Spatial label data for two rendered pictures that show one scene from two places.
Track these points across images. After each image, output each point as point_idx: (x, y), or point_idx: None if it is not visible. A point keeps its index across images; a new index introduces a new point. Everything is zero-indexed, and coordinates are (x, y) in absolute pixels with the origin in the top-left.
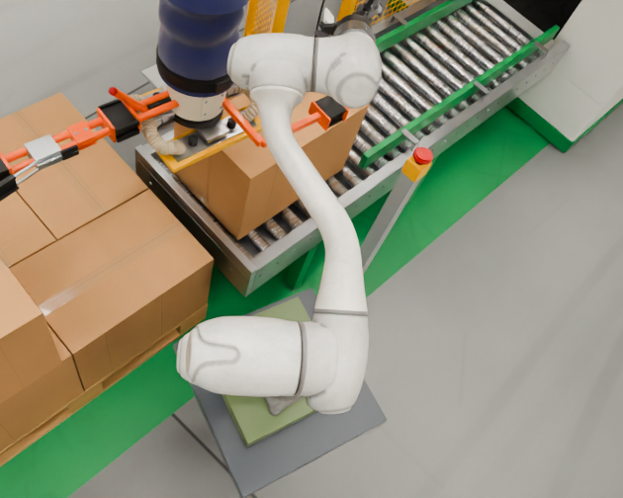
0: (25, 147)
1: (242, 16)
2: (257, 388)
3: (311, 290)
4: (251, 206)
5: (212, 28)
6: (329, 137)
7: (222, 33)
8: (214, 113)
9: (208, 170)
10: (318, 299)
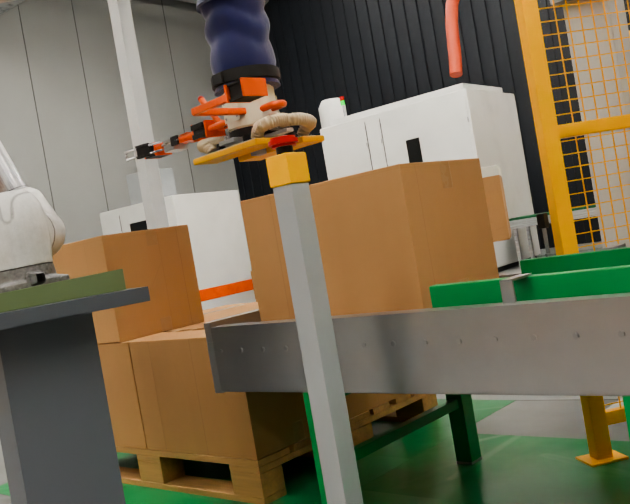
0: None
1: (225, 14)
2: None
3: (143, 287)
4: (258, 262)
5: (205, 22)
6: (342, 199)
7: (208, 25)
8: (233, 121)
9: None
10: None
